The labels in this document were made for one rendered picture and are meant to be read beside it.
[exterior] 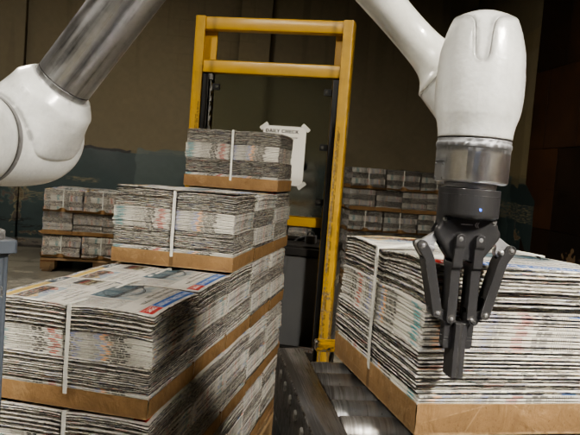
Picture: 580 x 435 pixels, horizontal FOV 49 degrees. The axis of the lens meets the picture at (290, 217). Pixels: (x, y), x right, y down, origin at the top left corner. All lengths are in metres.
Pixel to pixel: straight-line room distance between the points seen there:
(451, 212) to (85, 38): 0.67
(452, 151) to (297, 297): 2.43
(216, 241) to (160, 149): 6.57
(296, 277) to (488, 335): 2.30
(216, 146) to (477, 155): 1.81
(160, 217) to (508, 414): 1.27
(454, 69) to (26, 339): 1.07
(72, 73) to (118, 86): 7.38
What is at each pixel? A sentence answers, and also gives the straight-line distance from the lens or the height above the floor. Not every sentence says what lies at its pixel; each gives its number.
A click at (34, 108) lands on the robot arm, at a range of 1.16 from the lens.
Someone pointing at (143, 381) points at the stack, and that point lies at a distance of 1.40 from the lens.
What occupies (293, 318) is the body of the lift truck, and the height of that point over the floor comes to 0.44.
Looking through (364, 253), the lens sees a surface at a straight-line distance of 1.09.
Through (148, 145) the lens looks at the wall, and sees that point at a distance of 8.44.
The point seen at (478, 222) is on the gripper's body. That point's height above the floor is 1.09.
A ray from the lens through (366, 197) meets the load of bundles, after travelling 6.92.
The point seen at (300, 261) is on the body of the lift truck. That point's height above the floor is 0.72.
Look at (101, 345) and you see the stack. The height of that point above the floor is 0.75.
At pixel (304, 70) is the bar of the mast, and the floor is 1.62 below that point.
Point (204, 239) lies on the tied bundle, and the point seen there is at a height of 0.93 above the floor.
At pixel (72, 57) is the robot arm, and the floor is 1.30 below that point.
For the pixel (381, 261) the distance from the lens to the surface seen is 1.02.
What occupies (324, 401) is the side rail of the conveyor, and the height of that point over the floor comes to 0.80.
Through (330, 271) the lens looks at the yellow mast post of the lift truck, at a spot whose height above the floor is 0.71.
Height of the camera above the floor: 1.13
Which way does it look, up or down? 4 degrees down
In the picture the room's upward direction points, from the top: 4 degrees clockwise
